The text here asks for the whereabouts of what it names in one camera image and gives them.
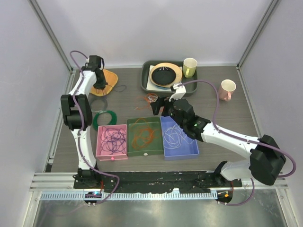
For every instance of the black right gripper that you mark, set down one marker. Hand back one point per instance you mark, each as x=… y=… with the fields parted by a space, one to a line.
x=156 y=106

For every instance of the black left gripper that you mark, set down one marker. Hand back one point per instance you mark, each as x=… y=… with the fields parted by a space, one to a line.
x=102 y=85

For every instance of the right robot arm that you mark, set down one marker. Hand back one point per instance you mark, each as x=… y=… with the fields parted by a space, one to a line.
x=263 y=160

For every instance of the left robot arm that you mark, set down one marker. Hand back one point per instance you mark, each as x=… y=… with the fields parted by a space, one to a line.
x=77 y=116

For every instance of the wooden cutting board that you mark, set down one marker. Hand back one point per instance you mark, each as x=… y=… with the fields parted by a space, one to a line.
x=111 y=79

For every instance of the white square plate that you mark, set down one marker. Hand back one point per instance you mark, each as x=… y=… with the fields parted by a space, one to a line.
x=153 y=87

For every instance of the green box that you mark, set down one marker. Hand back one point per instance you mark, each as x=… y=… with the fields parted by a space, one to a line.
x=144 y=137

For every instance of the black and tan plate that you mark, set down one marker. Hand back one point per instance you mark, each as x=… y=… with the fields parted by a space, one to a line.
x=165 y=74

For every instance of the dark green tray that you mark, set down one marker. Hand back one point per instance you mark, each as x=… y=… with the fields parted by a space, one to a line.
x=190 y=88

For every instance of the blue box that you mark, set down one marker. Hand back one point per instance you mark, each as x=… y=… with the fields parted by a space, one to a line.
x=177 y=145

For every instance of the yellow mug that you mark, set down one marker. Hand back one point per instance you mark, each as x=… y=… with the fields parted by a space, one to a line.
x=189 y=67

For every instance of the pink box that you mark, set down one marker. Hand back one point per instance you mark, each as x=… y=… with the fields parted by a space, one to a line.
x=112 y=143

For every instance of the pink mug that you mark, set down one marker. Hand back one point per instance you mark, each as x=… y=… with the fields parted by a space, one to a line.
x=226 y=89

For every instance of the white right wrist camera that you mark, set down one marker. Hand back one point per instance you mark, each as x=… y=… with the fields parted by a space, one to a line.
x=178 y=90

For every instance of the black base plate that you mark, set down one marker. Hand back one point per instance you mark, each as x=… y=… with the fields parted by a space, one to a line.
x=152 y=182

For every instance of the aluminium corner post left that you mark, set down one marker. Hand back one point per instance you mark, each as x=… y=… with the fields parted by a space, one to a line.
x=46 y=26

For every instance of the aluminium corner post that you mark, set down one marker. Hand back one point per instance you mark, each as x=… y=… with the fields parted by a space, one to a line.
x=258 y=31
x=46 y=26

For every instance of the aluminium front rail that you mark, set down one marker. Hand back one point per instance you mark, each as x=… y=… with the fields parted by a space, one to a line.
x=65 y=181

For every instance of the white slotted cable duct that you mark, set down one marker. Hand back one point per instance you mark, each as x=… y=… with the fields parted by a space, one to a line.
x=88 y=196

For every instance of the aluminium corner post right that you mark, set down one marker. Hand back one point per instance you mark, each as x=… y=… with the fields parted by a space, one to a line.
x=258 y=31

